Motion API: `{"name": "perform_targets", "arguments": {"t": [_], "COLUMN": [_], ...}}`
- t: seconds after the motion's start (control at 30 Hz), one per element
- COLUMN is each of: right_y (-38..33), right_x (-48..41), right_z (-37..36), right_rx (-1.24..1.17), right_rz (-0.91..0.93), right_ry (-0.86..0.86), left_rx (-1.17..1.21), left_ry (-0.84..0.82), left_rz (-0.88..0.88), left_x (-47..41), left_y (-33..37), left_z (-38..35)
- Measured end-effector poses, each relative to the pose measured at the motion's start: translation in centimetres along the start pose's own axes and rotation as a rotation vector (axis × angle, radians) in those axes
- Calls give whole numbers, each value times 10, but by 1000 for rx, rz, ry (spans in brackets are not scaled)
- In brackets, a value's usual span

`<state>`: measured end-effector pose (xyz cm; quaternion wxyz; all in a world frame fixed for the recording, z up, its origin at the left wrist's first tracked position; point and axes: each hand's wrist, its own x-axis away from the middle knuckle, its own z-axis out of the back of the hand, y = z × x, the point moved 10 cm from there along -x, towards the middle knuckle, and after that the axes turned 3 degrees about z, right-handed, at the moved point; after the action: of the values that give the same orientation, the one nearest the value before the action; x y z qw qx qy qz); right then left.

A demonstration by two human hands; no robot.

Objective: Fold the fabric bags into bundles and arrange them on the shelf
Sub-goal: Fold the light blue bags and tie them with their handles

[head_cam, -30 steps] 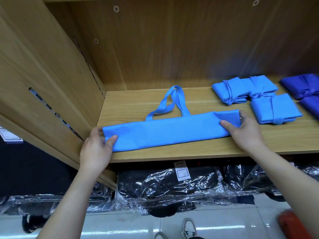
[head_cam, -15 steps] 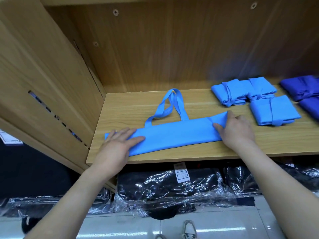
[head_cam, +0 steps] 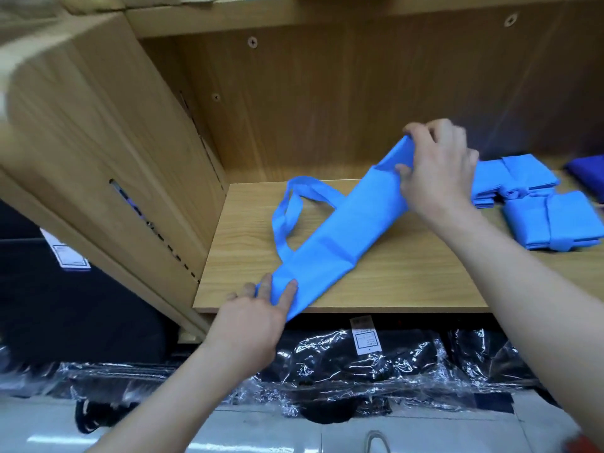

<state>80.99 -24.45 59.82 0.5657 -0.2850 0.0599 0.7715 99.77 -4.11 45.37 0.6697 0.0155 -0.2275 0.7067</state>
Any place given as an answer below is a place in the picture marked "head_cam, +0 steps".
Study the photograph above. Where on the black plastic-wrapped bag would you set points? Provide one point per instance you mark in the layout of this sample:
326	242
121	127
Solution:
495	358
94	382

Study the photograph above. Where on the person's left forearm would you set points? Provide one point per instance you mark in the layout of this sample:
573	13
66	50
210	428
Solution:
179	406

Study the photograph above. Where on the person's right hand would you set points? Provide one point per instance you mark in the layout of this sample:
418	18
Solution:
439	174

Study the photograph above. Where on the beige woven basket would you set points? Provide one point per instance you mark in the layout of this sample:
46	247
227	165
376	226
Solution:
75	2

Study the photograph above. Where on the person's right forearm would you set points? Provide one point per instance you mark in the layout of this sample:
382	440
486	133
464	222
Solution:
538	297

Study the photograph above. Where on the person's left hand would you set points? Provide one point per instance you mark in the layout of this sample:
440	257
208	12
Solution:
245	330

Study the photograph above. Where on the person's right shoe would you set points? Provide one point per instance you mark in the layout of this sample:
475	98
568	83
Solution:
377	442

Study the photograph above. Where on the white blue-edged label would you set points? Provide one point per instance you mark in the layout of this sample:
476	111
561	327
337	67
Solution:
66	250

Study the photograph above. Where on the light blue non-woven bag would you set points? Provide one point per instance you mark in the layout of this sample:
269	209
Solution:
530	174
486	182
349	231
552	221

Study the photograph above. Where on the white paper tag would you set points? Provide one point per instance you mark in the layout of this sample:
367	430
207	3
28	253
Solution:
365	335

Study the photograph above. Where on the wooden shelf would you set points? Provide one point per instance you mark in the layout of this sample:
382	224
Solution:
415	269

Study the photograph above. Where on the black wrapped bag with tag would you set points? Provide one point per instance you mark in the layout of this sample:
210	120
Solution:
321	368

